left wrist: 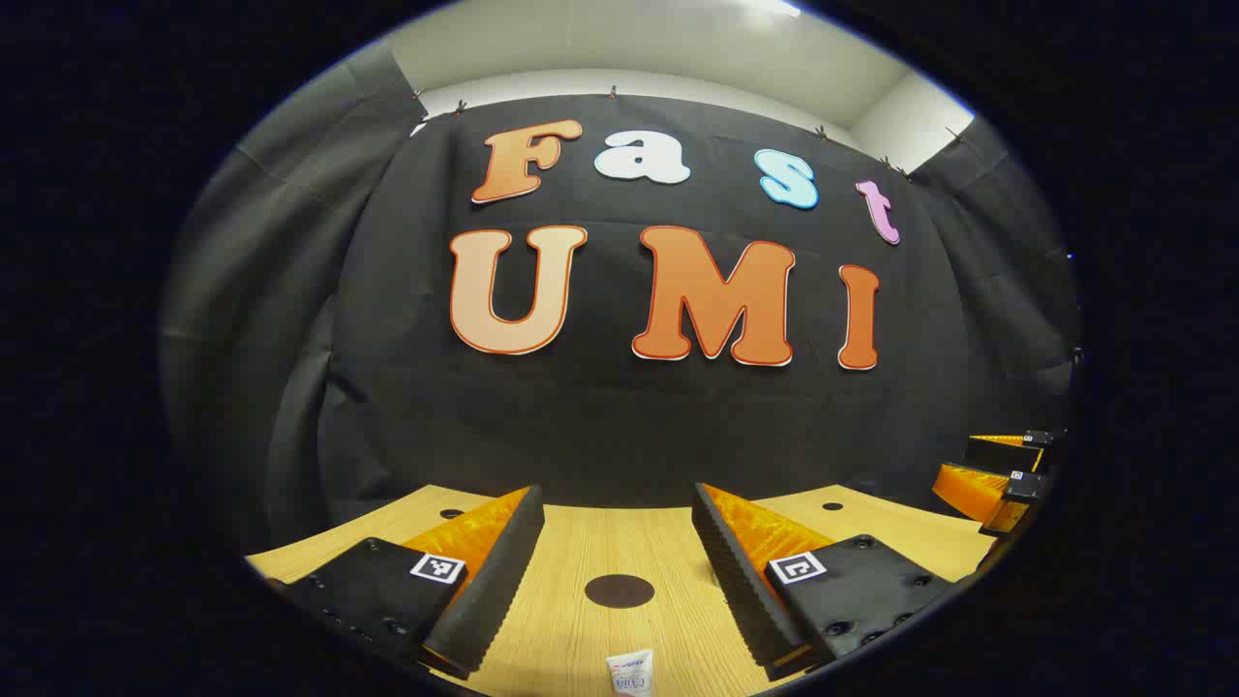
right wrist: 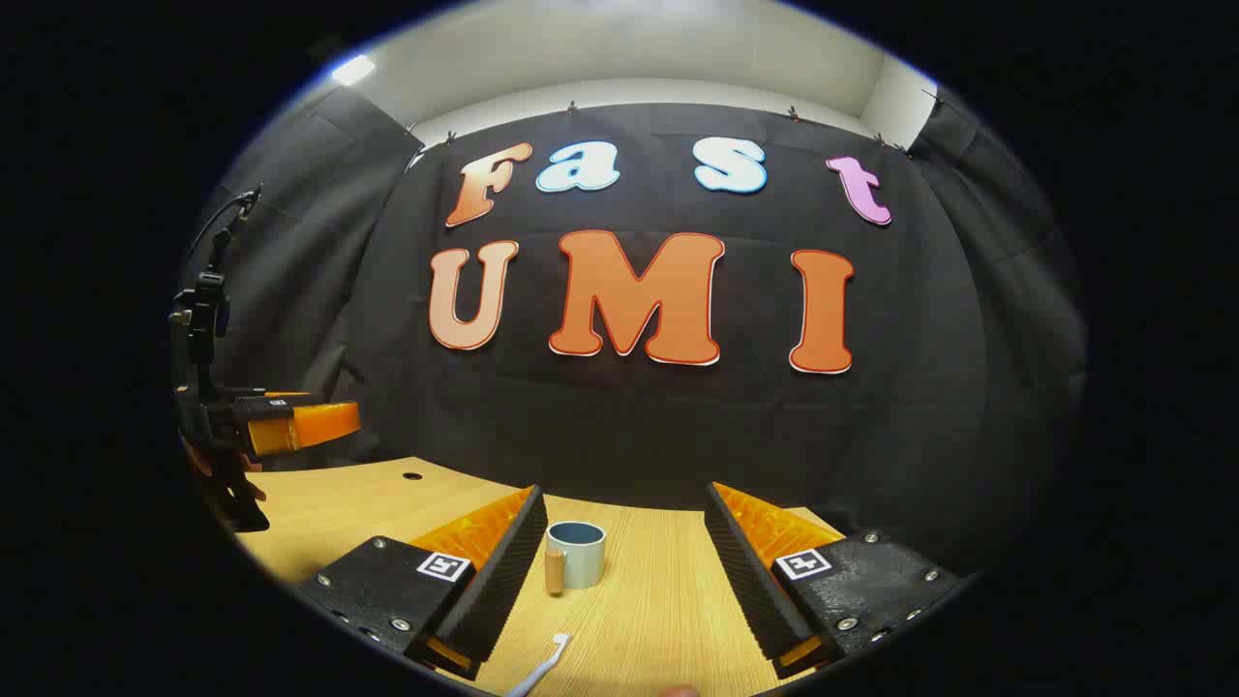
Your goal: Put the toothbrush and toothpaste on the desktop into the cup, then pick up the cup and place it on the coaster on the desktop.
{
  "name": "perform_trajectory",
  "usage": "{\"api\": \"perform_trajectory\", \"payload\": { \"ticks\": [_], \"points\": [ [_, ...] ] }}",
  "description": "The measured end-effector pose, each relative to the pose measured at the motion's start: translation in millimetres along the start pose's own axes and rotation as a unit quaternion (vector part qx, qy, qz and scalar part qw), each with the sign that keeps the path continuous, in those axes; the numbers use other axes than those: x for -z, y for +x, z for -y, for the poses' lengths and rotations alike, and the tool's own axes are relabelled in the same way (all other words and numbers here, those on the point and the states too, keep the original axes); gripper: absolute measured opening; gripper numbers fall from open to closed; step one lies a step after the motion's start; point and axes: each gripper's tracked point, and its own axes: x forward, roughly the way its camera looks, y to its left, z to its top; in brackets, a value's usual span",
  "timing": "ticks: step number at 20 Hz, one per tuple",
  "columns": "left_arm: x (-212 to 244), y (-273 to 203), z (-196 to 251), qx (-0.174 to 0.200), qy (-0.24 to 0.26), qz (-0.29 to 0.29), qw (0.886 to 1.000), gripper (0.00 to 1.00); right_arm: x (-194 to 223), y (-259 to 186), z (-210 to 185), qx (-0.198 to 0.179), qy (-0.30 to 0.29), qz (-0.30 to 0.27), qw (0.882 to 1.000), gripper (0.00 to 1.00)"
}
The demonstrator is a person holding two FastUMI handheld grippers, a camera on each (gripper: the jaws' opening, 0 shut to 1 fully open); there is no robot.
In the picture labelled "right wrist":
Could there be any white toothbrush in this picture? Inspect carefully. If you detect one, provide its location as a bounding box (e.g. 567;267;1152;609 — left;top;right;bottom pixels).
505;633;572;697

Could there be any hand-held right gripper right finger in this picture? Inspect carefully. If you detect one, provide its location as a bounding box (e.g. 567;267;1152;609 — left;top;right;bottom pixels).
704;481;969;680

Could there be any pale blue cup wooden handle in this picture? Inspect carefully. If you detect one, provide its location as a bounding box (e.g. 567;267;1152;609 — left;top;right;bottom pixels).
544;521;607;594

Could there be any black cable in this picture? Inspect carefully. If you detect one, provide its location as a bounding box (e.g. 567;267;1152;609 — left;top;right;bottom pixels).
186;187;264;272

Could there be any black backdrop cloth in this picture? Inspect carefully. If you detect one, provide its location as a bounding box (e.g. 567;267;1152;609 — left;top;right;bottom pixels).
179;87;1090;582

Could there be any wooden desktop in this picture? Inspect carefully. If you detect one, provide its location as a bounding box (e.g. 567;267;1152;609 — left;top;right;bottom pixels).
232;457;853;697

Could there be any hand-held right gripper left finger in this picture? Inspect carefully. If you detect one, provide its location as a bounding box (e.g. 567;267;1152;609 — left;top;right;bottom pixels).
295;484;549;682

